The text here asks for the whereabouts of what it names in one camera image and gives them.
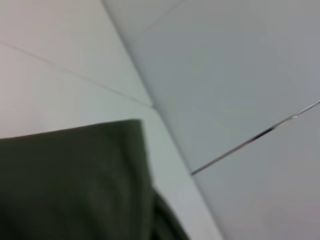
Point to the dark green FREE T-shirt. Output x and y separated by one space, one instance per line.
75 187

